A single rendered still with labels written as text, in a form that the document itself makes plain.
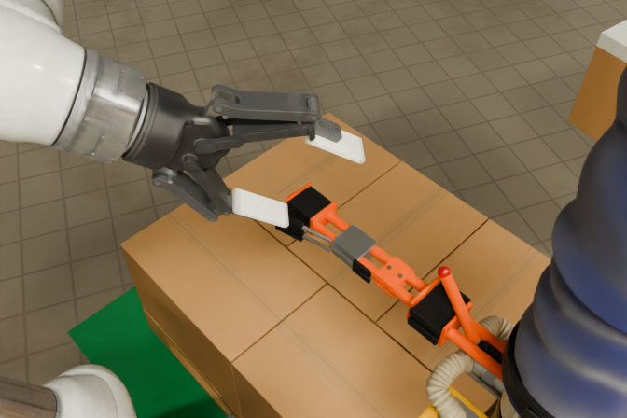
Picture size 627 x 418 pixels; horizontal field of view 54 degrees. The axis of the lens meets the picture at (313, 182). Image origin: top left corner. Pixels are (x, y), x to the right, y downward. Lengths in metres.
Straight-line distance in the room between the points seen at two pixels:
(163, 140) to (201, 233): 1.61
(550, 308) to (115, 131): 0.59
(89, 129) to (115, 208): 2.53
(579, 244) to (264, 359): 1.26
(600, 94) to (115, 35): 2.91
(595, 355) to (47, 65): 0.68
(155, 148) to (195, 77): 3.18
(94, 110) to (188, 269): 1.57
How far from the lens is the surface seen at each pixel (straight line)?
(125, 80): 0.55
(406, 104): 3.51
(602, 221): 0.71
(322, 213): 1.29
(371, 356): 1.88
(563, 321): 0.86
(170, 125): 0.55
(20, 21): 0.54
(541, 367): 0.94
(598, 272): 0.75
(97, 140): 0.54
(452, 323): 1.16
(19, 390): 1.19
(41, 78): 0.52
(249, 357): 1.88
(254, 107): 0.55
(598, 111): 2.50
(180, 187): 0.64
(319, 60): 3.81
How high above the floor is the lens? 2.20
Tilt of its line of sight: 47 degrees down
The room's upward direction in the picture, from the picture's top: straight up
